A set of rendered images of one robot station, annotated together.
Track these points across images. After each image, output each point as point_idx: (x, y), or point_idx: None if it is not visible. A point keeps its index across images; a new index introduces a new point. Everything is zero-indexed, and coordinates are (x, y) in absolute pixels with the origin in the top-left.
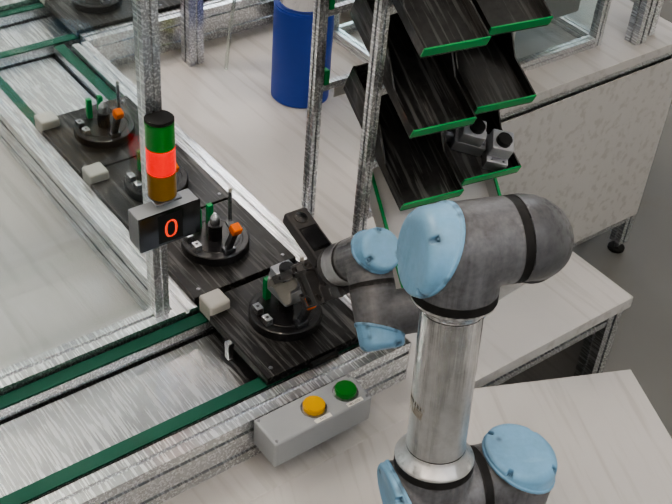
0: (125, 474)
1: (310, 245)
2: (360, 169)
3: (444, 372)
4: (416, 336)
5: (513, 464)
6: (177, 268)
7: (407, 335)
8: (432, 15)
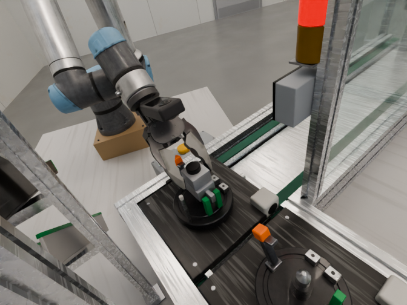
0: (269, 106)
1: (161, 97)
2: (68, 192)
3: None
4: (106, 268)
5: (96, 66)
6: (322, 241)
7: (113, 268)
8: None
